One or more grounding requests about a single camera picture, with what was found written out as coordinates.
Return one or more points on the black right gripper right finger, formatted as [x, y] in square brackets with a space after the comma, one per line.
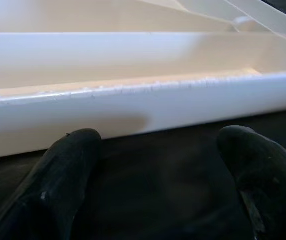
[270, 187]

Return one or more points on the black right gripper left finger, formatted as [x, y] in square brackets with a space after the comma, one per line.
[50, 187]

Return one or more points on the white plastic children table top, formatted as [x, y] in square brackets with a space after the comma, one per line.
[132, 105]

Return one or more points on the black plastic table cover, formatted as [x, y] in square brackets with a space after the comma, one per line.
[157, 187]

